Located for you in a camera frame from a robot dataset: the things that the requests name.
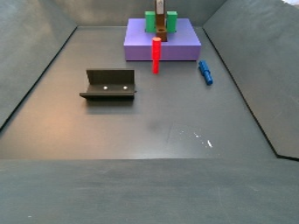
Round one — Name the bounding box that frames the purple board with slot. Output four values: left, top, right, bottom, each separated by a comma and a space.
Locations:
125, 18, 202, 61

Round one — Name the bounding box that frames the black U-channel bracket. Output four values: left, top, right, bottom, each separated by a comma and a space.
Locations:
79, 68, 137, 101

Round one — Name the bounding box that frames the red cylindrical peg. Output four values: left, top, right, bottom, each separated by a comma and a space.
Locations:
153, 37, 162, 74

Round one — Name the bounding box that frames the green U-shaped block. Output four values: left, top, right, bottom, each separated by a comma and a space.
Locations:
145, 11, 178, 33

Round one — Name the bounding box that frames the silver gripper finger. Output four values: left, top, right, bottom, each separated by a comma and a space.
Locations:
155, 0, 165, 15

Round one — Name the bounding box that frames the blue cylindrical peg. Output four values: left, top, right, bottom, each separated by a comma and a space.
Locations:
199, 60, 213, 86

